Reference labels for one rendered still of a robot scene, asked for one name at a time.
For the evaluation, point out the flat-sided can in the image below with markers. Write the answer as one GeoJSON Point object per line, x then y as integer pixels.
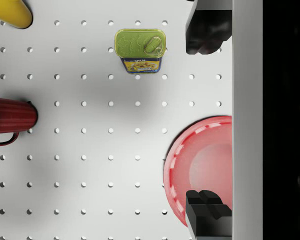
{"type": "Point", "coordinates": [137, 45]}

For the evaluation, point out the red plate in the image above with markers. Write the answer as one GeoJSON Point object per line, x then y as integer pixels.
{"type": "Point", "coordinates": [205, 162]}

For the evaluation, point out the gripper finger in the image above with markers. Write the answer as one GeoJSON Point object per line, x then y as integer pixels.
{"type": "Point", "coordinates": [207, 30]}
{"type": "Point", "coordinates": [205, 212]}

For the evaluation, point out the yellow mug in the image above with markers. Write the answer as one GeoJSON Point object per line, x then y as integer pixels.
{"type": "Point", "coordinates": [10, 12]}

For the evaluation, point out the red mug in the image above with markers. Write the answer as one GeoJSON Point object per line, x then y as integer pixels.
{"type": "Point", "coordinates": [15, 117]}

